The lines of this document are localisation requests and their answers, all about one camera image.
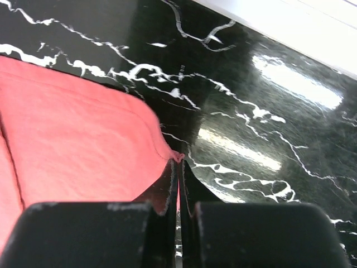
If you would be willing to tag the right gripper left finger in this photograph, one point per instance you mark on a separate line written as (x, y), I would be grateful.
(140, 233)

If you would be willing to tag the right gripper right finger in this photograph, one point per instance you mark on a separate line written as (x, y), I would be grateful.
(219, 234)

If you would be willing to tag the red t shirt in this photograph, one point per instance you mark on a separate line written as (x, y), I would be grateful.
(66, 139)

